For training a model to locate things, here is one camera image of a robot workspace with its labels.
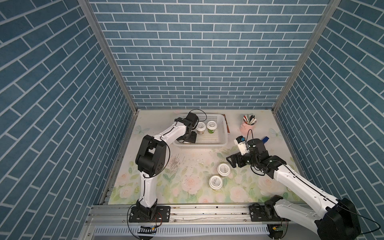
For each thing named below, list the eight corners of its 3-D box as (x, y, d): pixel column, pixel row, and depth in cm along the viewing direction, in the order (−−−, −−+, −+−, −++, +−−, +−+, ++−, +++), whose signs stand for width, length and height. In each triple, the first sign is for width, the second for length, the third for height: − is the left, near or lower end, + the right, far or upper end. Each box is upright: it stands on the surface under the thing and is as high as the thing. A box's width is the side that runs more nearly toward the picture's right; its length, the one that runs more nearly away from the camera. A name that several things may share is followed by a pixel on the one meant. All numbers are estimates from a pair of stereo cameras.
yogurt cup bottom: (209, 192, 82) (209, 188, 76) (208, 180, 86) (209, 175, 81) (221, 192, 82) (223, 188, 77) (220, 180, 87) (221, 175, 81)
